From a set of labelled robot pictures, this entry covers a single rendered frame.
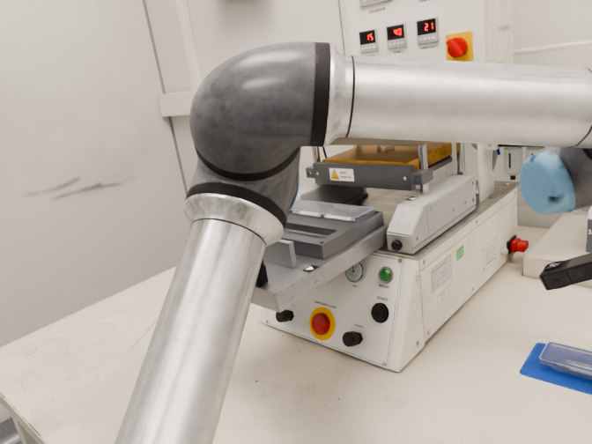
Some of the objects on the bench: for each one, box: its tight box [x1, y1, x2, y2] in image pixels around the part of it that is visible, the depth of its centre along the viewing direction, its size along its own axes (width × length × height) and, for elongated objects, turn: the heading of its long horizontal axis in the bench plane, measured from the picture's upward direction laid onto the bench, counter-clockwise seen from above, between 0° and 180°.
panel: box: [264, 253, 405, 369], centre depth 90 cm, size 2×30×19 cm, turn 71°
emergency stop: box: [312, 313, 330, 335], centre depth 90 cm, size 2×4×4 cm, turn 71°
